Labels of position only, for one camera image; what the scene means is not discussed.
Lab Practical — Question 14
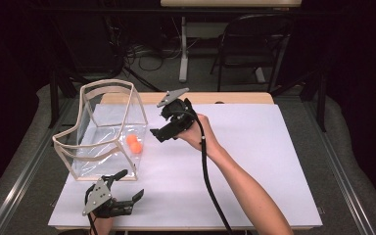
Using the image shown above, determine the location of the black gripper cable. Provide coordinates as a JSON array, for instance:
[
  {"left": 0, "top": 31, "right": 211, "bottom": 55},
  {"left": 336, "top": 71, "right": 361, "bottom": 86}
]
[
  {"left": 167, "top": 110, "right": 234, "bottom": 235},
  {"left": 83, "top": 185, "right": 100, "bottom": 235}
]

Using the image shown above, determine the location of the black metal stand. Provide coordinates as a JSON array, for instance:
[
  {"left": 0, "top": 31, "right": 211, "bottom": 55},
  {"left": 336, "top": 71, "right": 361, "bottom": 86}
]
[
  {"left": 270, "top": 68, "right": 328, "bottom": 133},
  {"left": 47, "top": 62, "right": 79, "bottom": 129}
]

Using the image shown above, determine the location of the person's left hand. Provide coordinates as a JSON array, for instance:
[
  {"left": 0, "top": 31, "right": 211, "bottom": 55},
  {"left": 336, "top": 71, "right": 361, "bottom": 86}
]
[{"left": 92, "top": 215, "right": 116, "bottom": 235}]

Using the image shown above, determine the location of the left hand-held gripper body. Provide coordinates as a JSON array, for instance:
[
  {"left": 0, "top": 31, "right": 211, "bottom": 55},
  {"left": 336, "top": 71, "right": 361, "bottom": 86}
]
[{"left": 81, "top": 178, "right": 135, "bottom": 219}]

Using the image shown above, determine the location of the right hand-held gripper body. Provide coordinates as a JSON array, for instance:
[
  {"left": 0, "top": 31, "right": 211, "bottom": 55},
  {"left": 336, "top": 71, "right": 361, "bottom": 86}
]
[{"left": 156, "top": 86, "right": 199, "bottom": 137}]

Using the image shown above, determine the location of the white table sheet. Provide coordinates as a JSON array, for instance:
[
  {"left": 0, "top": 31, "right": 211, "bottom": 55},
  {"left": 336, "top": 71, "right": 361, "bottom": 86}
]
[{"left": 47, "top": 103, "right": 323, "bottom": 228}]

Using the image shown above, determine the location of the wooden table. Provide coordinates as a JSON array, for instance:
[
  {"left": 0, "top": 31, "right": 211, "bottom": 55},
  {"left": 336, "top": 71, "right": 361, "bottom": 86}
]
[{"left": 47, "top": 91, "right": 323, "bottom": 231}]

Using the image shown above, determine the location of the tangle of floor cables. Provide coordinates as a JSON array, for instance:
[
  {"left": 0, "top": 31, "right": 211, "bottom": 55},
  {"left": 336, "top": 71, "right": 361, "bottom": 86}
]
[{"left": 104, "top": 16, "right": 204, "bottom": 72}]

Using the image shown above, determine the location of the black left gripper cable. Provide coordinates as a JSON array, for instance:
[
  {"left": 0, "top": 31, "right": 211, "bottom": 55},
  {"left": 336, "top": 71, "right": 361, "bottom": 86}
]
[{"left": 83, "top": 185, "right": 100, "bottom": 235}]

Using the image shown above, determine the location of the person's right hand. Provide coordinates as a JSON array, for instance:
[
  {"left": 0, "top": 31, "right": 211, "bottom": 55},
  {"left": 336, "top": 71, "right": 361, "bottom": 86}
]
[{"left": 175, "top": 113, "right": 225, "bottom": 160}]

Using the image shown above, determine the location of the clear plastic basket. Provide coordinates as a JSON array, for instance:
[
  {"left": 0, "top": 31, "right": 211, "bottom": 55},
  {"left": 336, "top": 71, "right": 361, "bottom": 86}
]
[{"left": 52, "top": 78, "right": 149, "bottom": 182}]

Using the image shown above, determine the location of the grey metal floor rail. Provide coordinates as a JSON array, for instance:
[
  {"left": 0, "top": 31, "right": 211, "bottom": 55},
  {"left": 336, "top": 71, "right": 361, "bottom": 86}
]
[
  {"left": 0, "top": 97, "right": 79, "bottom": 235},
  {"left": 305, "top": 99, "right": 376, "bottom": 235}
]

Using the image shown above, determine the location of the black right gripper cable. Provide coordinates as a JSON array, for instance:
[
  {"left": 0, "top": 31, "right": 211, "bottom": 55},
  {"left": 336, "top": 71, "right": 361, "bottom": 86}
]
[{"left": 167, "top": 110, "right": 234, "bottom": 235}]

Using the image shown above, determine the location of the white desk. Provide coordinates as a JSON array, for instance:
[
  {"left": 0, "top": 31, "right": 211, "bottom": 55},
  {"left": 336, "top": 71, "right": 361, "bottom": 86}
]
[{"left": 160, "top": 0, "right": 303, "bottom": 84}]

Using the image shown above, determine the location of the black folding chair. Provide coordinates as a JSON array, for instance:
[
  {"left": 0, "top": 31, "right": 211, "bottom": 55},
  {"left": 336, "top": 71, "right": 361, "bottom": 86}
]
[{"left": 210, "top": 13, "right": 295, "bottom": 93}]

